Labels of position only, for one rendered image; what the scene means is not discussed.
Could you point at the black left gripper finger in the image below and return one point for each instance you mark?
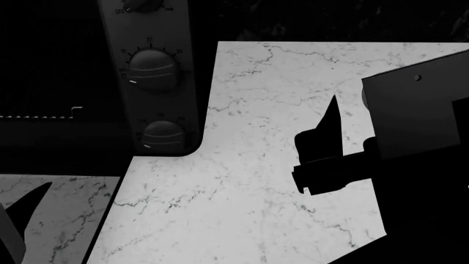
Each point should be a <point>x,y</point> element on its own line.
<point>10,233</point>
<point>29,209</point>

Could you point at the black toaster oven door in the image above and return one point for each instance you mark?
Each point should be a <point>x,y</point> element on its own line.
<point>55,154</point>

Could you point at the black knob with OFF mark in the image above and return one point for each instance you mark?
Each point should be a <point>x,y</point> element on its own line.
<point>143,5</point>

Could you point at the large black timer knob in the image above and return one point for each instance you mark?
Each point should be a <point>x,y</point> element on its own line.
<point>154,71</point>

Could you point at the small black oven knob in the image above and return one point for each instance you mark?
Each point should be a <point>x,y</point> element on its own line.
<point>163,136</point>

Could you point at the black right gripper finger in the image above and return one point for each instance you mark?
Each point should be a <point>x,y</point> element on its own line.
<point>324,137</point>

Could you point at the black toaster oven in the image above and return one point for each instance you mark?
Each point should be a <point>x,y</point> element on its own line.
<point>157,33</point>

